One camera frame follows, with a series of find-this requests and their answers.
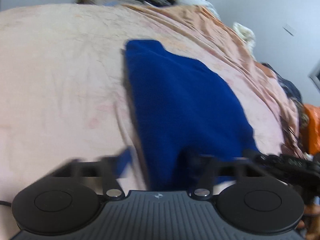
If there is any pink floral bed sheet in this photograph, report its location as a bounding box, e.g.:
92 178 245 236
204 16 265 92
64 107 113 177
0 3 298 240

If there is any orange bag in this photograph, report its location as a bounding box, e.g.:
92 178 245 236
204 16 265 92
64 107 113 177
302 104 320 155

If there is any blue knit sweater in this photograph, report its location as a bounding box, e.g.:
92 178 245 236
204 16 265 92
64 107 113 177
125 40 257 191

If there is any cream fluffy blanket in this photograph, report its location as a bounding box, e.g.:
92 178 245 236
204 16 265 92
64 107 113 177
232 22 256 60

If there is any white quilt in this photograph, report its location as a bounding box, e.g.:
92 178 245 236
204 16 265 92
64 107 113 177
175 0 221 20

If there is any dark clothes pile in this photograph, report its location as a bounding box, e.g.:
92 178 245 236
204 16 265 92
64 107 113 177
139 0 176 7

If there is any dark patterned cloth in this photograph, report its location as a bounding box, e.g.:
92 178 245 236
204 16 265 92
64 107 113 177
262 63 309 143

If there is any orange blanket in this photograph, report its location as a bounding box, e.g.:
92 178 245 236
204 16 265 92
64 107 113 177
127 5 303 158

